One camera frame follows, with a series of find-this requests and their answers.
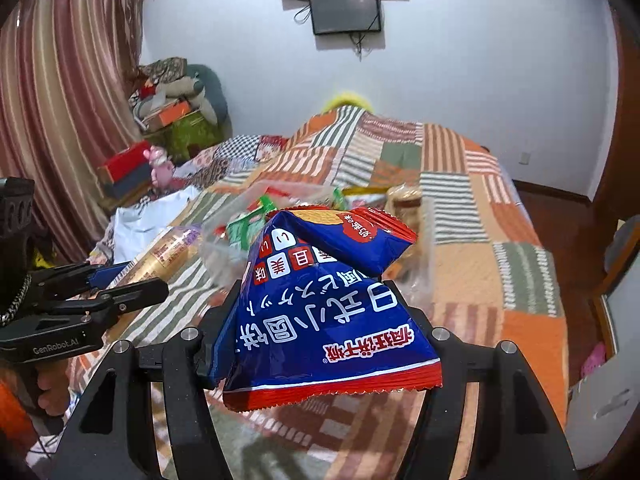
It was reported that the dark box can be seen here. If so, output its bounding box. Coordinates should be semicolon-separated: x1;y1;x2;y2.
102;172;157;202

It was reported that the yellow fuzzy cushion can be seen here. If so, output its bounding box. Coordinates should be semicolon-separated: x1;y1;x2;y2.
322;91;374;114

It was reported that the red box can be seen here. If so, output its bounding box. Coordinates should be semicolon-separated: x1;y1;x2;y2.
97;141;152;182

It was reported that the pink plush toy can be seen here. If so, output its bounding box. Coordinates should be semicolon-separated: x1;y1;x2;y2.
144;146;176;189

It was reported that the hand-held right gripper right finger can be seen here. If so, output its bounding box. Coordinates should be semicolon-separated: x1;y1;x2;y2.
379;279;577;480

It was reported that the gold biscuit roll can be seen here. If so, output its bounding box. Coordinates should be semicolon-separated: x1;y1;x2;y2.
125;225;204;287

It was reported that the clear green-striped snack packet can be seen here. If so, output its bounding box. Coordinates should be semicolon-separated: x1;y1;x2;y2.
225;195;279;252

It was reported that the white cloth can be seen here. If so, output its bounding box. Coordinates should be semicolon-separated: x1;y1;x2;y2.
112;185;202;262

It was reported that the orange box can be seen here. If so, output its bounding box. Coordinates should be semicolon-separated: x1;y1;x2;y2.
149;101;194;129

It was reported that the small black monitor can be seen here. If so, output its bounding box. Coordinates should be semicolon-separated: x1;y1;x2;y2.
308;0;384;36

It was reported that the clear plastic container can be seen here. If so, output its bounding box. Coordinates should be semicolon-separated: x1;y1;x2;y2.
202;180;437;307

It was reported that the green box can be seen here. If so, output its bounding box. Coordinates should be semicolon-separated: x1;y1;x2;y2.
165;112;227;161

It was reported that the white plastic stool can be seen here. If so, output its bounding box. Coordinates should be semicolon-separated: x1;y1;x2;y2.
565;345;640;467

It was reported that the striped curtain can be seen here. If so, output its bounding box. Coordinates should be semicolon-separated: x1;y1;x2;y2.
0;0;151;262

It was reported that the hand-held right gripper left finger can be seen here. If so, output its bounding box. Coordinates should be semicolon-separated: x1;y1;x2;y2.
50;280;242;480

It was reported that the pile of clothes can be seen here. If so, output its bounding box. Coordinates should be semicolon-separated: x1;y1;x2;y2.
127;57;229;132

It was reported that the blue snack packet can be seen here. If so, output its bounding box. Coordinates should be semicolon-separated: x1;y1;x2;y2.
222;207;444;413

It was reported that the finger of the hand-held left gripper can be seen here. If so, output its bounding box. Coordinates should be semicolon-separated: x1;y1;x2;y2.
45;277;169;332
29;262;137;293

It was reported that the person's left hand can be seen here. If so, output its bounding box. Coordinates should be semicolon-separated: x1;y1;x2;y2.
35;357;74;417

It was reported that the wooden chair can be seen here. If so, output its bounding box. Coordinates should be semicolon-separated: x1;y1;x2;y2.
592;219;640;361

